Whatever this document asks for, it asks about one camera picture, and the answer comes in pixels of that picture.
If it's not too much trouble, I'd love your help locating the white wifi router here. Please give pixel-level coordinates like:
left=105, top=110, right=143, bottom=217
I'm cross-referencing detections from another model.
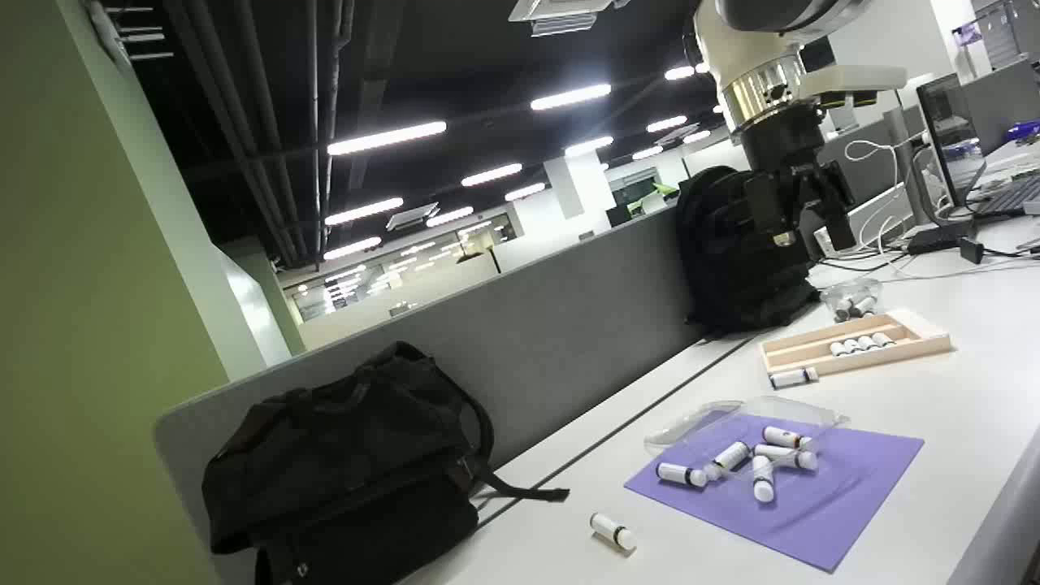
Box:
left=83, top=0, right=137, bottom=67

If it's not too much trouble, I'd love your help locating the black backpack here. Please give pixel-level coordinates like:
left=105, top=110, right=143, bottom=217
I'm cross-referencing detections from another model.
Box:
left=671, top=163, right=825, bottom=337
left=198, top=337, right=572, bottom=585

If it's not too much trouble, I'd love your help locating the white cable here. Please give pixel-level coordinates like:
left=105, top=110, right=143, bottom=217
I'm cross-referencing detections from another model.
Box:
left=842, top=135, right=904, bottom=170

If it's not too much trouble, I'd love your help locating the grey desk divider panel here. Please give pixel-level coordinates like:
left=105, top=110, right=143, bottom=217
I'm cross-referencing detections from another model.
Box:
left=148, top=206, right=709, bottom=585

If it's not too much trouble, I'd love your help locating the open laptop computer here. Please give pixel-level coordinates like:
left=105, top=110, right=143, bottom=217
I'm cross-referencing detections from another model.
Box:
left=912, top=59, right=1040, bottom=221

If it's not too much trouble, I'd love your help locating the grey electronics box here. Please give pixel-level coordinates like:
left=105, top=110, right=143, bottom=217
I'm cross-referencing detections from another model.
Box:
left=814, top=117, right=924, bottom=252

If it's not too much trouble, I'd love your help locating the black power adapter cable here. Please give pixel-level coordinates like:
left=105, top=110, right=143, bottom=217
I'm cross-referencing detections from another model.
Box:
left=904, top=217, right=1040, bottom=268

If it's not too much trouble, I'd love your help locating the wooden tray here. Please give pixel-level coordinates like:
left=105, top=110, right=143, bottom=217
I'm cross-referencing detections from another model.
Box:
left=756, top=306, right=955, bottom=386

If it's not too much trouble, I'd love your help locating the ceiling air vent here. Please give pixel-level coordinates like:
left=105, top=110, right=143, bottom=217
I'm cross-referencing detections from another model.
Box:
left=508, top=0, right=630, bottom=41

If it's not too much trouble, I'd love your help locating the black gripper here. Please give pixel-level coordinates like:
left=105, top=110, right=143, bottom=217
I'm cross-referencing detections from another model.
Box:
left=732, top=100, right=859, bottom=256

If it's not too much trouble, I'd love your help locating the clear plastic bag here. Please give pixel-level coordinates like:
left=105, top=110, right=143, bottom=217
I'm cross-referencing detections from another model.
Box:
left=644, top=394, right=851, bottom=455

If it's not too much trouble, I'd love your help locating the clear plastic container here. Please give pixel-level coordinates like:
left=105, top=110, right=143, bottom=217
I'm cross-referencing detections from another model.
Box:
left=820, top=273, right=888, bottom=324

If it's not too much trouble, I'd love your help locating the purple mat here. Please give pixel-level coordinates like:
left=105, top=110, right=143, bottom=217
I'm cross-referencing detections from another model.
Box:
left=624, top=413, right=925, bottom=577

